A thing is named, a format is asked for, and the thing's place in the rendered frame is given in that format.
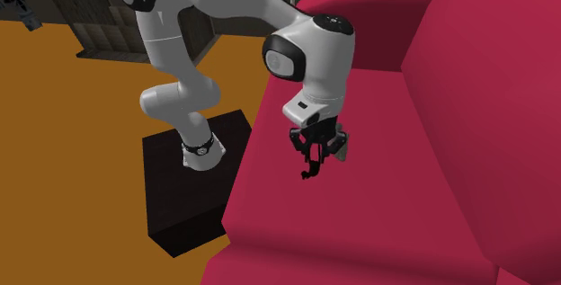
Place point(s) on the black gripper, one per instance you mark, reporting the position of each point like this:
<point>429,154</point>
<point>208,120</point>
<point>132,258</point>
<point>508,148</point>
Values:
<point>319,131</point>

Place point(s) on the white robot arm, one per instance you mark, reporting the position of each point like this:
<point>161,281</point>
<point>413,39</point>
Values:
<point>320,60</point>

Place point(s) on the small grey-green object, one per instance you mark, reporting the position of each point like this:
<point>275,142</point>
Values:
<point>342,154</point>

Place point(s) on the red sofa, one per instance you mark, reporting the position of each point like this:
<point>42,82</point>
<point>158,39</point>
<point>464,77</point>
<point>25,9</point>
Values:
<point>372,214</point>

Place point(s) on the black robot stand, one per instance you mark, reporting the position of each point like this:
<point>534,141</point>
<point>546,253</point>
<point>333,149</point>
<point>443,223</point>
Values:
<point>188,205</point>

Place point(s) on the dark wooden shelf unit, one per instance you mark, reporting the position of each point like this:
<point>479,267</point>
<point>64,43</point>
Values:
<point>109,21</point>

